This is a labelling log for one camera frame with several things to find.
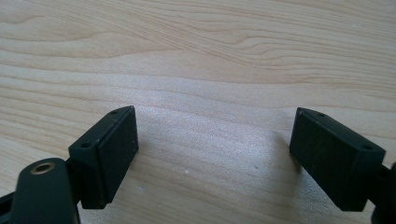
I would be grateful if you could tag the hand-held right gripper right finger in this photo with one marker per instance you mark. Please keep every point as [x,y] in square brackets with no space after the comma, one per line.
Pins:
[333,155]

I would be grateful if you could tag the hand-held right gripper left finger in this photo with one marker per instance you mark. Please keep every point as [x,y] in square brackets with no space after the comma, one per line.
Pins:
[106,155]

